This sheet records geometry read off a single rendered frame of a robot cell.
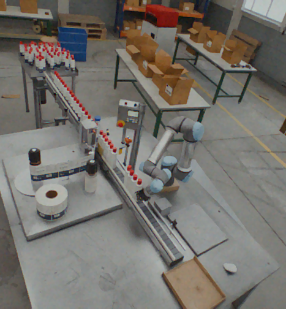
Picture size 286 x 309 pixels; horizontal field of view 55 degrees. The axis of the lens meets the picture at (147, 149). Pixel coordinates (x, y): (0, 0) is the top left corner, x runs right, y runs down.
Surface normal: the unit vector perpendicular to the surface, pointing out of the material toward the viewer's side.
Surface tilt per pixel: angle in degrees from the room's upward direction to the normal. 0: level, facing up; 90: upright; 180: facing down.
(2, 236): 0
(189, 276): 0
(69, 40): 90
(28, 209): 0
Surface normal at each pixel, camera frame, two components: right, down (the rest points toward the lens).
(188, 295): 0.17, -0.79
